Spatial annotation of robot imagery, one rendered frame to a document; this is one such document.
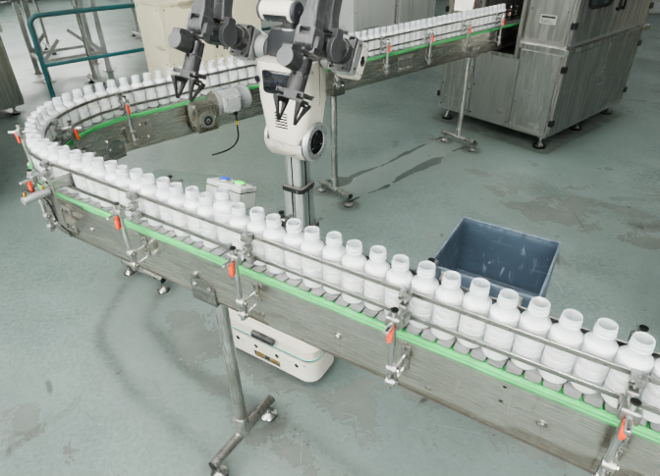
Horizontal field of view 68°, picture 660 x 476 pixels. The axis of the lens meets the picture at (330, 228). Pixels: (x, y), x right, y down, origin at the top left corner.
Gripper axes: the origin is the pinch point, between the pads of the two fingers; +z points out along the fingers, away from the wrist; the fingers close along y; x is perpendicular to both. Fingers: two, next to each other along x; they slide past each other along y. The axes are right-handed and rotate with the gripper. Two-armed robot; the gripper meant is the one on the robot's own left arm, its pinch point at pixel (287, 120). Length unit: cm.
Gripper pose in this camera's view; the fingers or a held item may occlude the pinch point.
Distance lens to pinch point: 156.8
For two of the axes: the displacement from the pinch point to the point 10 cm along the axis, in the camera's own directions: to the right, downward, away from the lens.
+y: 8.5, 3.3, -4.1
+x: 4.4, -0.2, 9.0
